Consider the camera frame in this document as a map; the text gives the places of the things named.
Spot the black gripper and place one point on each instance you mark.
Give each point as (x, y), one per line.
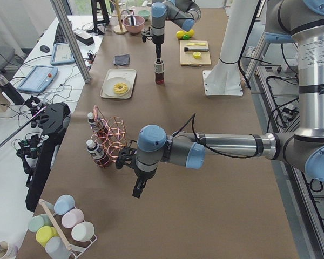
(142, 175)
(158, 40)

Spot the tea bottle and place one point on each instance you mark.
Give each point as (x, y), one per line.
(98, 153)
(159, 72)
(97, 125)

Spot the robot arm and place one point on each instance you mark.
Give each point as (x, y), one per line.
(183, 13)
(296, 21)

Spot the cream serving tray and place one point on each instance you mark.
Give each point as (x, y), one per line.
(128, 74)

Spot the steel muddler black tip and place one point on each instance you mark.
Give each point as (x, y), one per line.
(189, 49)

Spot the wooden cutting board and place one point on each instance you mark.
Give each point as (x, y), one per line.
(186, 58)

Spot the yellow plastic knife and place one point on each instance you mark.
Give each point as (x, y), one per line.
(196, 44)

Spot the pink bowl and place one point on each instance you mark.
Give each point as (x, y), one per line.
(134, 29)

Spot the grey folded cloth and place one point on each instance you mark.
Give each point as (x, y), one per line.
(121, 60)

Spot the half lemon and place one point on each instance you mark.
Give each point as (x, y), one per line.
(197, 55)

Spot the whole yellow lemon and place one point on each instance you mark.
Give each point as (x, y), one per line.
(190, 33)

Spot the green bowl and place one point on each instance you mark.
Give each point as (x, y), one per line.
(145, 14)

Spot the steel ice scoop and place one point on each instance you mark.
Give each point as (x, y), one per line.
(131, 20)

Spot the wooden mug tree stand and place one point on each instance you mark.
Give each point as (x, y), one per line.
(118, 29)

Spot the glazed donut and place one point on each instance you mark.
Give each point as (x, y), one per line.
(120, 88)

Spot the white round plate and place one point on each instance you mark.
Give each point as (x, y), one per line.
(109, 85)

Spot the pink cup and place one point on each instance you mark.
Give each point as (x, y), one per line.
(72, 218)

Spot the white cup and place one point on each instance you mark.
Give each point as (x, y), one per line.
(83, 231)

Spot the blue cup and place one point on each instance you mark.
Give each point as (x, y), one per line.
(64, 204)

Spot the blue teach pendant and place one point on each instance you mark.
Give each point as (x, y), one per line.
(38, 79)
(61, 55)

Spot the black keyboard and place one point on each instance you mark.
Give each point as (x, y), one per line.
(59, 35)

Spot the grey cup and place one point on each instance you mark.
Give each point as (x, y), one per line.
(56, 249)

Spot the green cup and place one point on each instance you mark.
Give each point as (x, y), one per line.
(39, 221)

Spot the yellow cup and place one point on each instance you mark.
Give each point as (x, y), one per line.
(44, 234)

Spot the black teleoperation device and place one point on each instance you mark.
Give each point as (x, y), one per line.
(37, 153)

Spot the black computer mouse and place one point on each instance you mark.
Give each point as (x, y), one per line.
(44, 48)

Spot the paper tape roll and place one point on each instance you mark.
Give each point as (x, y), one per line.
(7, 250)

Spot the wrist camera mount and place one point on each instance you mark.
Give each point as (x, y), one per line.
(127, 156)

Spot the copper wire bottle rack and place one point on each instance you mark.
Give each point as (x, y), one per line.
(115, 139)

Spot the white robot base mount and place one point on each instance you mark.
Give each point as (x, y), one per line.
(224, 78)

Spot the aluminium frame post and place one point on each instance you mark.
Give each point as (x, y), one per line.
(60, 12)

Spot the white wire cup rack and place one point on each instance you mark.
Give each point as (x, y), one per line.
(76, 248)

